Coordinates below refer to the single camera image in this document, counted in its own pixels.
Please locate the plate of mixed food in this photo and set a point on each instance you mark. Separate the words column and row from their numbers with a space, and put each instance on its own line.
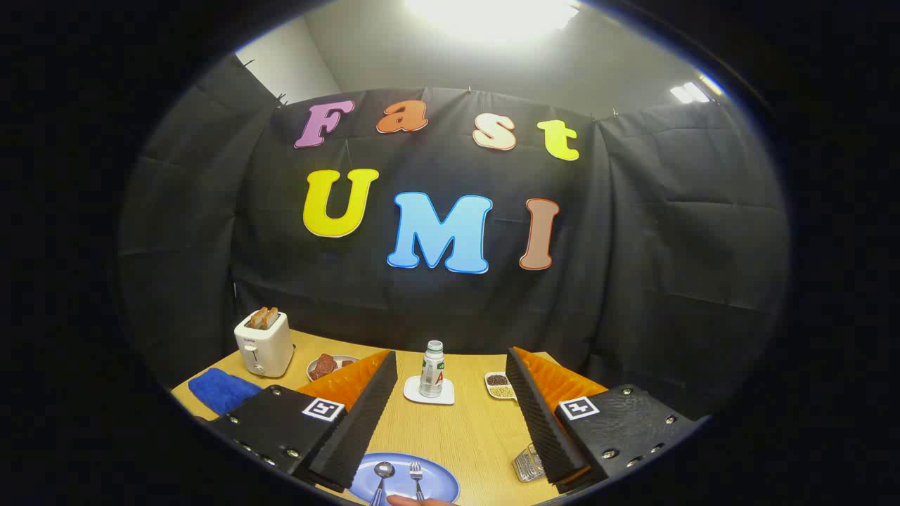
column 325, row 367

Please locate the white toaster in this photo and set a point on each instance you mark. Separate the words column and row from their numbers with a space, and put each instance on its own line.
column 267, row 351

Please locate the toasted bread slice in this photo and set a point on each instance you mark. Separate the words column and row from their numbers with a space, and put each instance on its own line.
column 271, row 320
column 256, row 318

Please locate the white bottle with green cap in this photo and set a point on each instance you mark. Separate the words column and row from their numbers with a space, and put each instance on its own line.
column 432, row 372

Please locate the blue round plate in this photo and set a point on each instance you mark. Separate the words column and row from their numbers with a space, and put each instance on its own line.
column 439, row 481

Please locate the white divided dish of beans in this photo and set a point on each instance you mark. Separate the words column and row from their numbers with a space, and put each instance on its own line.
column 499, row 386

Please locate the blue folded cloth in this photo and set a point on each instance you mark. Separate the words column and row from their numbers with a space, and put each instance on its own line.
column 221, row 390

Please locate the bright ceiling light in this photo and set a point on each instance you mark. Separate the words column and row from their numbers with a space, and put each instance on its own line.
column 492, row 14

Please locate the black backdrop cloth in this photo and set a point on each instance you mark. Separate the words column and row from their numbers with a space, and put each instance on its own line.
column 633, row 246

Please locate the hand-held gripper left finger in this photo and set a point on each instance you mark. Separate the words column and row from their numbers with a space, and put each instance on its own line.
column 358, row 422

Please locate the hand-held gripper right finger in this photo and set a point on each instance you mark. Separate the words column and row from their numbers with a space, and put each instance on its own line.
column 545, row 422

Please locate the white square coaster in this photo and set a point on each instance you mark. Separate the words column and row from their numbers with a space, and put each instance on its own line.
column 415, row 393

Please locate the small ceiling light panel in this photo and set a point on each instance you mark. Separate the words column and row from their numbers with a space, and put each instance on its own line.
column 689, row 93

